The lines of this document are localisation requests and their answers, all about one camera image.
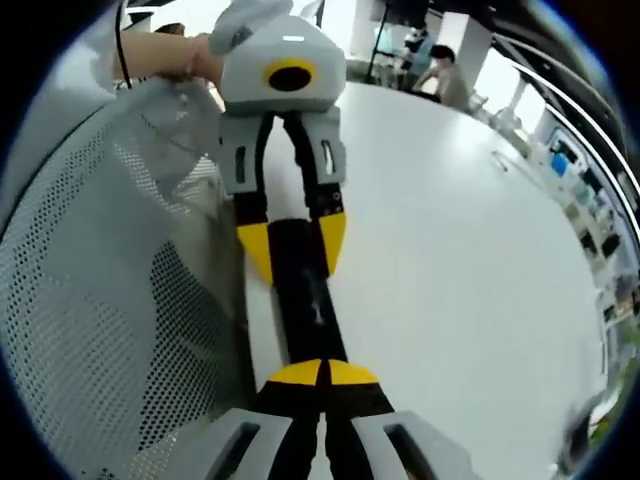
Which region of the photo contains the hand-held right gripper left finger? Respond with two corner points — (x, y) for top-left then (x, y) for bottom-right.
(187, 357), (328, 480)

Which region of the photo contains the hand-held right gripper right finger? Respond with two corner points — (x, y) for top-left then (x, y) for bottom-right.
(324, 357), (482, 480)

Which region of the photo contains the black remote control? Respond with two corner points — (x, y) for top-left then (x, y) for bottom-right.
(266, 217), (350, 367)

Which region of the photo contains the person's left hand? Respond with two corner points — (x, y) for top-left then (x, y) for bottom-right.
(192, 32), (227, 85)

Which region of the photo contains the thin black cable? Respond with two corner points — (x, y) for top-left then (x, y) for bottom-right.
(114, 0), (133, 92)

